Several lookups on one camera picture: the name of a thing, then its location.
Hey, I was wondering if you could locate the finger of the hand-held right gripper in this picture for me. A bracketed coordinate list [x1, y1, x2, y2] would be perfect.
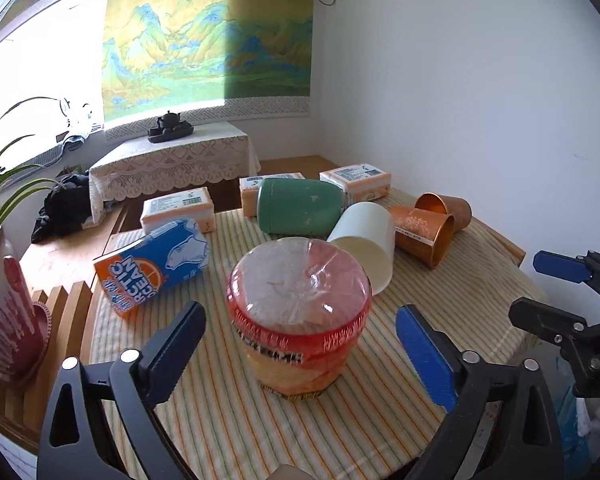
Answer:
[533, 249, 600, 312]
[508, 297, 600, 361]

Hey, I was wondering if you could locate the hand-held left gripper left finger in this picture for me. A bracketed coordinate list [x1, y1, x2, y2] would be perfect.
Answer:
[39, 301, 207, 480]

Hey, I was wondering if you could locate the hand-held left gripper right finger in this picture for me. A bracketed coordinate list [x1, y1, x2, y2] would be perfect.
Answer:
[396, 304, 564, 480]

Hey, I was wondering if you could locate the instant noodle cup red lid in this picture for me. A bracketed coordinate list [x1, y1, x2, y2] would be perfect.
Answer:
[225, 237, 372, 404]

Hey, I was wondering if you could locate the copper metal cup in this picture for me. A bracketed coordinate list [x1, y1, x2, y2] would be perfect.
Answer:
[414, 192, 473, 234]

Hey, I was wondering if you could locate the orange patterned paper cup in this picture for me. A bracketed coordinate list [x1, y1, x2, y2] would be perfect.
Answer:
[389, 205, 455, 270]

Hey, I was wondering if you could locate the white cup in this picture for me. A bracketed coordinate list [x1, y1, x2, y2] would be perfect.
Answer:
[326, 201, 396, 297]

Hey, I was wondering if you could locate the green cup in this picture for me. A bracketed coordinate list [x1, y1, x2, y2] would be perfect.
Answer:
[256, 177, 354, 241]

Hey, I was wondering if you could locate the blue orange drink carton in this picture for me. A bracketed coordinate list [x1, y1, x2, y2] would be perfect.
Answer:
[93, 217, 211, 319]

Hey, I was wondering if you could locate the wooden slatted rack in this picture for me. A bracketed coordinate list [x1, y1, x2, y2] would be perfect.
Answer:
[0, 280, 112, 457]

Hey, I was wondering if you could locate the orange white tissue pack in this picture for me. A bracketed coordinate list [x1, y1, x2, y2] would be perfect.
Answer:
[239, 172, 306, 219]
[319, 163, 393, 204]
[140, 186, 217, 235]

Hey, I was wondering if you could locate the white red plant pot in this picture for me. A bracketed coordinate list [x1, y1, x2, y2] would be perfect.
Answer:
[0, 226, 54, 387]

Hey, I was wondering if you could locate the black cloth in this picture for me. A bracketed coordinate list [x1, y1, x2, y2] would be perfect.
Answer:
[31, 172, 94, 245]

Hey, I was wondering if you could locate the side table with lace cloth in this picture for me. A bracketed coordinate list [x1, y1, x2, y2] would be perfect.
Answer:
[88, 121, 262, 224]

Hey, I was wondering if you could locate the dark tea tray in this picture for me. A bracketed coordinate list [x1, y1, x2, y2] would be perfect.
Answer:
[147, 122, 195, 145]

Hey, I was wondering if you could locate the dark teapot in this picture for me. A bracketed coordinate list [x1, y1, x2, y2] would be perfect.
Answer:
[154, 110, 184, 134]

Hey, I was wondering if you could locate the blue grey cloth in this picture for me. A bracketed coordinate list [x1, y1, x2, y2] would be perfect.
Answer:
[9, 122, 106, 172]

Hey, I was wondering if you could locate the green leafy plant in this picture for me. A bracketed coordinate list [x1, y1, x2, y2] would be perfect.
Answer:
[0, 97, 77, 252]

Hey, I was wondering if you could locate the landscape wall hanging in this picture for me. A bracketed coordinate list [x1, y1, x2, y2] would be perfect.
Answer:
[101, 0, 315, 144]

